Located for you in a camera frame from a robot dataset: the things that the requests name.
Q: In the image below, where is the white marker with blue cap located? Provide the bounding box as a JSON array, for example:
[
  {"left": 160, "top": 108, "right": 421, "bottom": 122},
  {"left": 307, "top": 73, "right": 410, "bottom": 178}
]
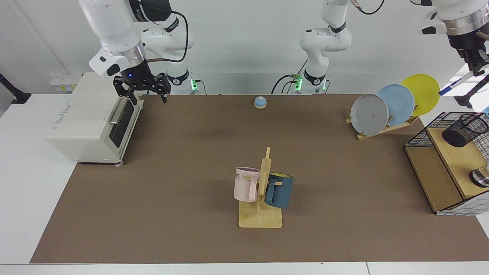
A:
[{"left": 439, "top": 73, "right": 474, "bottom": 96}]

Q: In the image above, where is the black mesh pen holder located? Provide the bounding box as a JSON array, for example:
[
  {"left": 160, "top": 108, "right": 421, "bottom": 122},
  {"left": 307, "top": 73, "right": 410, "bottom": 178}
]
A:
[{"left": 442, "top": 113, "right": 489, "bottom": 148}]

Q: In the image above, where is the pale toaster oven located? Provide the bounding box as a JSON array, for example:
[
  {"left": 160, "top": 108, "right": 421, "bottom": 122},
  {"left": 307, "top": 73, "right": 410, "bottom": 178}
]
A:
[{"left": 46, "top": 73, "right": 145, "bottom": 167}]

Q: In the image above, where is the black clamp stand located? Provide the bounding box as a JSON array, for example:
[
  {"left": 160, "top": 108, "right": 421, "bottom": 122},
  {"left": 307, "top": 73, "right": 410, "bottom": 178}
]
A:
[
  {"left": 0, "top": 73, "right": 32, "bottom": 104},
  {"left": 454, "top": 74, "right": 489, "bottom": 108}
]

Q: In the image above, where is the yellow plate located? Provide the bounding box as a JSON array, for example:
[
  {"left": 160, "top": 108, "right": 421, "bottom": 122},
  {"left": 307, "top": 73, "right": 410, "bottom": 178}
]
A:
[{"left": 401, "top": 74, "right": 440, "bottom": 117}]

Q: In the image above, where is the light blue plate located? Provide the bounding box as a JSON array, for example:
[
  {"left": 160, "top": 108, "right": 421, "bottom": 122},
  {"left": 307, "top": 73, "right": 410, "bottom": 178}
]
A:
[{"left": 376, "top": 84, "right": 415, "bottom": 126}]

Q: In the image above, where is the brown table cloth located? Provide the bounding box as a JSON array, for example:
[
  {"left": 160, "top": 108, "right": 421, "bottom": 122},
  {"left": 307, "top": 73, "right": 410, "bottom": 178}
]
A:
[{"left": 30, "top": 94, "right": 489, "bottom": 264}]

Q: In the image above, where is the pink cup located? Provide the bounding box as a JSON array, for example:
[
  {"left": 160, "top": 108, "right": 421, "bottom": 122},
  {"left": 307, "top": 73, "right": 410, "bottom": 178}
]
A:
[{"left": 233, "top": 167, "right": 261, "bottom": 202}]

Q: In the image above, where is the wooden plate rack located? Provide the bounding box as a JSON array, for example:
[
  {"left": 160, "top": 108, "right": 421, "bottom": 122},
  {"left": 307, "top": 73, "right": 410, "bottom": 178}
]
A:
[{"left": 345, "top": 115, "right": 420, "bottom": 141}]

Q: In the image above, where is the grey plate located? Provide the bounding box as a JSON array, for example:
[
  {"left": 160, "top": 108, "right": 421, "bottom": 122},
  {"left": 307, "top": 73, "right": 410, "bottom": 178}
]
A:
[{"left": 350, "top": 94, "right": 389, "bottom": 136}]

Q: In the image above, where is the steel rimmed glass lid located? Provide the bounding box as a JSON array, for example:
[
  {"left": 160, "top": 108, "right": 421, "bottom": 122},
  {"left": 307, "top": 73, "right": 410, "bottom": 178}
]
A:
[{"left": 470, "top": 162, "right": 489, "bottom": 188}]

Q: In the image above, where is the dark blue cup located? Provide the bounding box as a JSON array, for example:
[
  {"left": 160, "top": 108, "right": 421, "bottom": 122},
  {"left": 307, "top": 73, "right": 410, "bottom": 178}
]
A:
[{"left": 264, "top": 173, "right": 294, "bottom": 209}]

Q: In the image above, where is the wooden cup stand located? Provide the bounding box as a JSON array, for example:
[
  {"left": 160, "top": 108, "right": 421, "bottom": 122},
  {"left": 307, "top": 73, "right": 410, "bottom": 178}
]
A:
[{"left": 238, "top": 147, "right": 283, "bottom": 229}]

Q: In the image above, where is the white grid-patterned board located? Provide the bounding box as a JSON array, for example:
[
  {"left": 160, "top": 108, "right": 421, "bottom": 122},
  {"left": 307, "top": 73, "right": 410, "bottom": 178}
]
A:
[{"left": 436, "top": 199, "right": 489, "bottom": 217}]

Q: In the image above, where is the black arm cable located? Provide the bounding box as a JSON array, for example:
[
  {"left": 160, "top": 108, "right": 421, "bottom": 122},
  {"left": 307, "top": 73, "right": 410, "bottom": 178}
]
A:
[
  {"left": 146, "top": 0, "right": 189, "bottom": 63},
  {"left": 351, "top": 0, "right": 385, "bottom": 16}
]

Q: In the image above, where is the wire basket with wooden floor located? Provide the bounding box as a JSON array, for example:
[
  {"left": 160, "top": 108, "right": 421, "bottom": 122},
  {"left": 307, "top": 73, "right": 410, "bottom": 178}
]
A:
[{"left": 404, "top": 112, "right": 489, "bottom": 213}]

